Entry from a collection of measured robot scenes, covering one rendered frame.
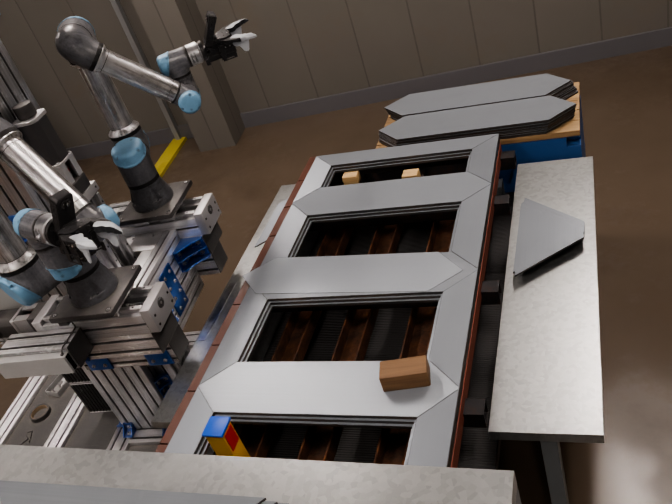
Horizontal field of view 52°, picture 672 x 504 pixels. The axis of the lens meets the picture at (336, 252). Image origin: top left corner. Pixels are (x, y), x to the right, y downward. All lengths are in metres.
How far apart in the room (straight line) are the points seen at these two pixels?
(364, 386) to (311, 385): 0.15
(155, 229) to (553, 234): 1.37
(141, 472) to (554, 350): 1.06
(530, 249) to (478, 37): 3.02
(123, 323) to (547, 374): 1.23
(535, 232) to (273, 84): 3.44
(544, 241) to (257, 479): 1.18
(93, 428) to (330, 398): 1.54
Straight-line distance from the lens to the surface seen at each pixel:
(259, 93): 5.43
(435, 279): 2.05
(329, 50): 5.16
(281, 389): 1.89
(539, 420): 1.77
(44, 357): 2.30
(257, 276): 2.31
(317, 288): 2.16
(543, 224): 2.27
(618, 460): 2.62
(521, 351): 1.92
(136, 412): 2.90
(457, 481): 1.33
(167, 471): 1.57
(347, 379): 1.84
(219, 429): 1.82
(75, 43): 2.40
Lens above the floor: 2.14
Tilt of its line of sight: 34 degrees down
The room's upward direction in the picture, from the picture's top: 20 degrees counter-clockwise
